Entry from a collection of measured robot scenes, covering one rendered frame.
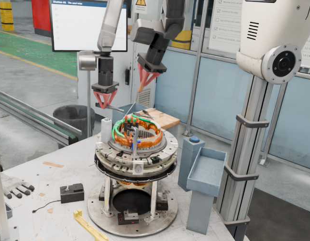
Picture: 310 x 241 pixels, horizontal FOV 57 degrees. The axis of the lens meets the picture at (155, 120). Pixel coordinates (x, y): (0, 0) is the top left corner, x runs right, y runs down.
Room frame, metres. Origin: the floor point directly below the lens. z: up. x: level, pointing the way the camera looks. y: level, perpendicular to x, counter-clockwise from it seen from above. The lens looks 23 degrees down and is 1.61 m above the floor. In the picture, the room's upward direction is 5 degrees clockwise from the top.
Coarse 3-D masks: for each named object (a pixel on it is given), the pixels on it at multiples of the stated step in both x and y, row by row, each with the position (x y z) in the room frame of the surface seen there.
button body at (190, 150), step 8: (184, 144) 1.17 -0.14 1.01; (192, 144) 1.12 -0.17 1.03; (200, 144) 1.14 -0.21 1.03; (184, 152) 1.16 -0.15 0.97; (192, 152) 1.12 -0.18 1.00; (184, 160) 1.15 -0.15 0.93; (192, 160) 1.12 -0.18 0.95; (184, 168) 1.15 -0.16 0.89; (184, 176) 1.14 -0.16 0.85; (184, 184) 1.13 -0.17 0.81
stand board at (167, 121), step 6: (150, 108) 1.44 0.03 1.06; (144, 114) 1.34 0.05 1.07; (150, 114) 1.35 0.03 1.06; (156, 114) 1.36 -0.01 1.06; (156, 120) 1.28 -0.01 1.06; (162, 120) 1.28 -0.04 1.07; (168, 120) 1.29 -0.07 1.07; (174, 120) 1.30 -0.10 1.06; (162, 126) 1.22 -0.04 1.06; (168, 126) 1.25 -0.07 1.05
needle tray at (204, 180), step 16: (208, 160) 1.01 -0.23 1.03; (224, 160) 0.95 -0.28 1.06; (192, 176) 0.88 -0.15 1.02; (208, 176) 0.89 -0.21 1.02; (192, 192) 0.88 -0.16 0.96; (208, 192) 0.79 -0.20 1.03; (192, 208) 0.88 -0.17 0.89; (208, 208) 0.86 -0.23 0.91; (192, 224) 0.87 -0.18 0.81; (208, 224) 0.90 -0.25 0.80
